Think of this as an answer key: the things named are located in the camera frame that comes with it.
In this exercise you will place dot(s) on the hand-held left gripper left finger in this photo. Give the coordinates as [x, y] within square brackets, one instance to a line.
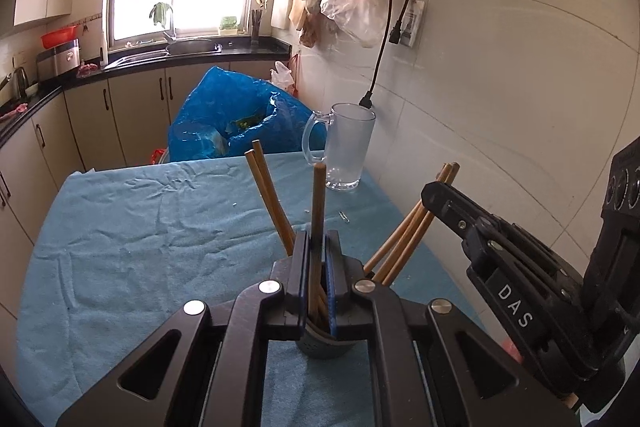
[305, 287]

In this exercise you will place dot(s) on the black kitchen countertop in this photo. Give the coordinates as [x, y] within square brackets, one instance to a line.
[250, 52]

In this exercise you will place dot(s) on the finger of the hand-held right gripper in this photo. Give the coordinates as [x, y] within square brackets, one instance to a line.
[455, 212]

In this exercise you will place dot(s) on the blue table cloth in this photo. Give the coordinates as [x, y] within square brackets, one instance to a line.
[150, 232]

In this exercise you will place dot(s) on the dark wooden chopstick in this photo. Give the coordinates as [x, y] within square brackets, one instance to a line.
[319, 207]

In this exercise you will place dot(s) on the green hanging cloth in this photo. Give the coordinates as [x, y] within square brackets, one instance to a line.
[161, 13]

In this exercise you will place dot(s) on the dark cup with chopsticks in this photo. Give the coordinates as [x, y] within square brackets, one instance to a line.
[255, 27]

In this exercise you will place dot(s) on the steel kettle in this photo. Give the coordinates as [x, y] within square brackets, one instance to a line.
[20, 84]

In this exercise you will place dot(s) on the red plastic basin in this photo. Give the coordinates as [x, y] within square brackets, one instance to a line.
[59, 38]

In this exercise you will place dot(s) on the small white plastic bag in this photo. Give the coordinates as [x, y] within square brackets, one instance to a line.
[282, 77]

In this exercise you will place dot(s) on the blue plastic bag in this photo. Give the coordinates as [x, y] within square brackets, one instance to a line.
[215, 107]

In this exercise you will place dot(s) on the cream kitchen cabinets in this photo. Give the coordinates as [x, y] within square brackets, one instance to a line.
[135, 117]

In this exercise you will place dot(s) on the small metal paper clip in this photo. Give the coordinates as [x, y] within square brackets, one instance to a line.
[345, 217]

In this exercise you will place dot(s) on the cutting board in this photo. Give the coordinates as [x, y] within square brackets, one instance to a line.
[280, 2]

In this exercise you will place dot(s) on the steel faucet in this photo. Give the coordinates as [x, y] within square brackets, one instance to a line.
[170, 27]

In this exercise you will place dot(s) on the steel kitchen sink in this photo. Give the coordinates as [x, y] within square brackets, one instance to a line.
[170, 49]

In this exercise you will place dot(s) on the white power strip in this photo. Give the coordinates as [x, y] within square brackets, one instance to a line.
[412, 24]

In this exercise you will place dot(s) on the grey perforated utensil holder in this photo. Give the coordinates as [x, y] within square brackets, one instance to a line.
[325, 349]

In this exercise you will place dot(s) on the clear glass mug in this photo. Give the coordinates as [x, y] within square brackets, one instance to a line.
[345, 147]

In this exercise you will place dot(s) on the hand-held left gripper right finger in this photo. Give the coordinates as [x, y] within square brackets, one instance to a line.
[331, 302]

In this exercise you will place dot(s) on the green box on windowsill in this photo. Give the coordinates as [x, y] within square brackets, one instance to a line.
[228, 23]

